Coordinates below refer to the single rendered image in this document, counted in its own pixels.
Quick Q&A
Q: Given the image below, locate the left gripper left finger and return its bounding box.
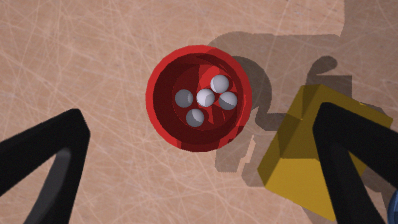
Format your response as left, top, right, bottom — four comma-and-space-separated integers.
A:
0, 108, 90, 224

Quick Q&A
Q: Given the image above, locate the dark red cup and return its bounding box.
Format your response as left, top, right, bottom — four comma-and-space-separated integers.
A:
145, 45, 252, 152

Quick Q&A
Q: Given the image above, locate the grey marble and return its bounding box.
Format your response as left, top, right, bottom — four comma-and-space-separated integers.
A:
210, 75, 229, 93
175, 89, 193, 108
196, 89, 215, 107
186, 109, 204, 127
219, 91, 237, 110

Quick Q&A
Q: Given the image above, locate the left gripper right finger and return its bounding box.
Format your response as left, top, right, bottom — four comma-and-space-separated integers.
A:
312, 102, 398, 224

